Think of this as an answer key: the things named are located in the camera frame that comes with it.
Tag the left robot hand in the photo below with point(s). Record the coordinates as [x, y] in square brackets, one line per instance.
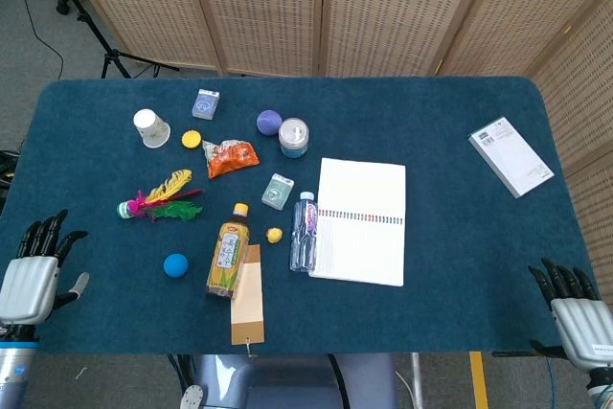
[26, 284]

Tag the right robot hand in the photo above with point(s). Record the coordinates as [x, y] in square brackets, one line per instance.
[584, 327]

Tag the colourful feather shuttlecock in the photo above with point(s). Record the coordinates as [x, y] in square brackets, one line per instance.
[167, 210]

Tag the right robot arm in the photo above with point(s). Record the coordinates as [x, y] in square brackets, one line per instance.
[603, 387]

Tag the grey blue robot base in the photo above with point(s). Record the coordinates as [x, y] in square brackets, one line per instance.
[287, 382]

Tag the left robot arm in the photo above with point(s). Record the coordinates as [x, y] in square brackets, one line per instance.
[14, 366]

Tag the black tripod stand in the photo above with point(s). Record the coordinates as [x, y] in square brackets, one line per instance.
[112, 54]

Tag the yellow floor tape strip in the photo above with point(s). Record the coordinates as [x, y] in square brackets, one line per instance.
[479, 380]

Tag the blue foam ball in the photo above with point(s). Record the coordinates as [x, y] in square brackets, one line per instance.
[175, 265]

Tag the dark blue felt tablecloth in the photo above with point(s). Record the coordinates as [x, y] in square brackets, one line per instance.
[431, 260]

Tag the silver table leg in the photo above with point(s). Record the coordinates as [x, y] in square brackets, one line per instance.
[417, 380]

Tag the white cardboard box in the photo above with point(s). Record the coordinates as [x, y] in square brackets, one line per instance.
[512, 157]

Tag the white paper cup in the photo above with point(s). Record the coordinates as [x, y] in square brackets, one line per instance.
[153, 131]

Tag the round grey metal plate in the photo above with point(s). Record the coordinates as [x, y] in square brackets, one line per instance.
[191, 398]

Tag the yellow corn tea bottle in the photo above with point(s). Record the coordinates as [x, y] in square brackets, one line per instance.
[229, 256]

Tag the yellow fluted cap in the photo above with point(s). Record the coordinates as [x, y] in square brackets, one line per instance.
[191, 139]

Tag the brown and cream paper bookmark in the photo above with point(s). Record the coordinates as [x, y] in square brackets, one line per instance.
[248, 313]

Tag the orange snack bag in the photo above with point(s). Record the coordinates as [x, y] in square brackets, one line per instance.
[232, 160]

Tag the open white spiral notebook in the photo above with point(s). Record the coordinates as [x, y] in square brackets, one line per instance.
[364, 222]

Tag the small yellow chick toy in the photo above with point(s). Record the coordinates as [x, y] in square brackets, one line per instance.
[274, 235]

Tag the blue tissue pack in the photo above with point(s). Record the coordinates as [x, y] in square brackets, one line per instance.
[206, 105]

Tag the green tissue pack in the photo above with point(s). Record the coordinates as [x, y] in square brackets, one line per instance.
[278, 192]

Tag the clear water bottle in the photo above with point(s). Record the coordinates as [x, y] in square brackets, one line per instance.
[304, 236]

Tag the black chair caster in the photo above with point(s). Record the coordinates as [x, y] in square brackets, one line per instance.
[67, 1]

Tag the purple foam ball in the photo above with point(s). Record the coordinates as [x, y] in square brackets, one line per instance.
[268, 122]

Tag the clear jar with silver lid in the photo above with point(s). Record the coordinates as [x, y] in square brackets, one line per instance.
[293, 138]

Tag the wooden woven folding screen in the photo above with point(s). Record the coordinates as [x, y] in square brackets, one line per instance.
[383, 11]

